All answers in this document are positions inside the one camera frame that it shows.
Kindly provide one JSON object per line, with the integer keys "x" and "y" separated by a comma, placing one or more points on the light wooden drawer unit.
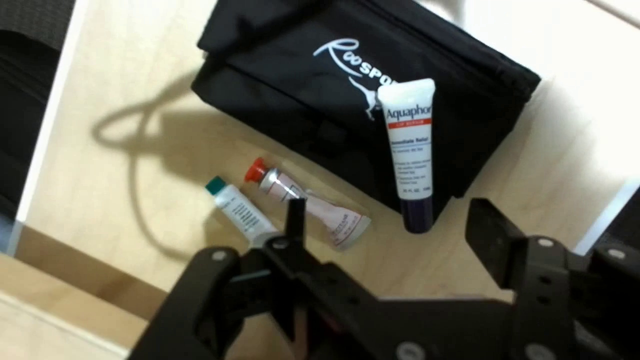
{"x": 115, "y": 201}

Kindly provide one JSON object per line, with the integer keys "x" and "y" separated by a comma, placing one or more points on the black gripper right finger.
{"x": 530, "y": 266}

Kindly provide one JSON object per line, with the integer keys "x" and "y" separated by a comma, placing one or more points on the black Roosport pouch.
{"x": 304, "y": 73}

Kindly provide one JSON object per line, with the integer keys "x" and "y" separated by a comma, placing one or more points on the green-capped white tube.
{"x": 248, "y": 220}

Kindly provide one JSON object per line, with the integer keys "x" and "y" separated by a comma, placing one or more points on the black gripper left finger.
{"x": 297, "y": 220}

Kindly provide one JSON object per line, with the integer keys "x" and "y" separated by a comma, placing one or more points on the small white Aquaphor tube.
{"x": 408, "y": 119}

